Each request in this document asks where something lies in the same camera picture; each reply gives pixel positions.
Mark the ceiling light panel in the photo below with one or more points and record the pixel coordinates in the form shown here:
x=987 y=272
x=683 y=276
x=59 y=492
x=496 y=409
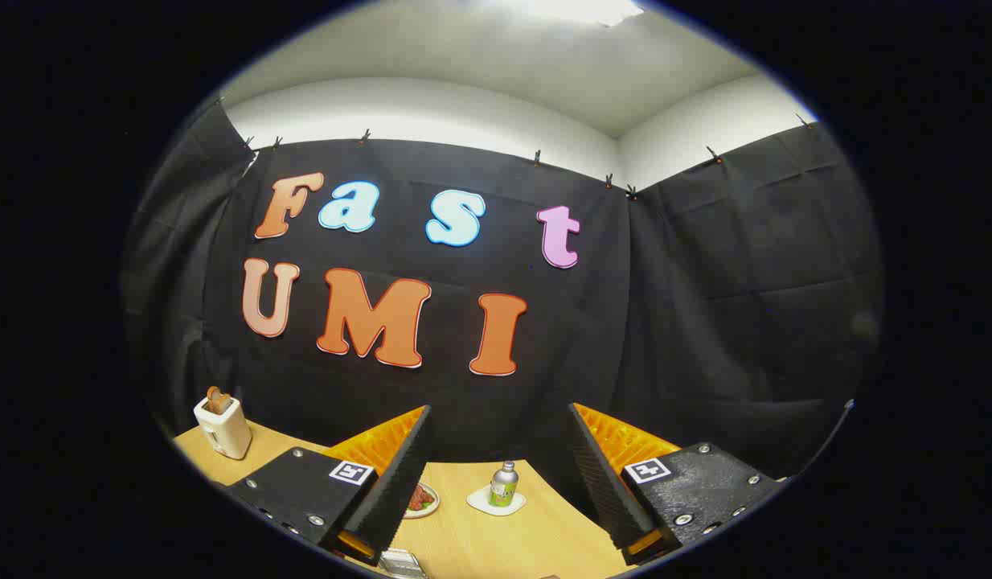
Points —
x=576 y=8

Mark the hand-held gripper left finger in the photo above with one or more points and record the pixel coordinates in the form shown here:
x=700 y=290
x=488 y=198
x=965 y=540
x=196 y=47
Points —
x=399 y=482

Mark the green label metal bottle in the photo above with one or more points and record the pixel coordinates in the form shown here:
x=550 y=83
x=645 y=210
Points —
x=504 y=486

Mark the toasted bread slice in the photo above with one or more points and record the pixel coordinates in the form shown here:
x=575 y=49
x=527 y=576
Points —
x=213 y=400
x=225 y=402

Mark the row of black cloth clips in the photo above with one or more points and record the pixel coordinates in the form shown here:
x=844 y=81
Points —
x=536 y=158

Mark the brown meat steak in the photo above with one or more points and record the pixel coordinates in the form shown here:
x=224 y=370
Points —
x=420 y=498

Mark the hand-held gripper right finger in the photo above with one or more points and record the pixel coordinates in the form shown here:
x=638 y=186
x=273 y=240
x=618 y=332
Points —
x=604 y=490

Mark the cream white toaster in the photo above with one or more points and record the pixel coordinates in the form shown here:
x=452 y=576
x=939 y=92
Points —
x=227 y=434

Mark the small white coaster tray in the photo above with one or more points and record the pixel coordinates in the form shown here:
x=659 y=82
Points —
x=478 y=503

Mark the white oval dinner plate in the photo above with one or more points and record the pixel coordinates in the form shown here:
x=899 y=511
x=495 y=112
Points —
x=432 y=505

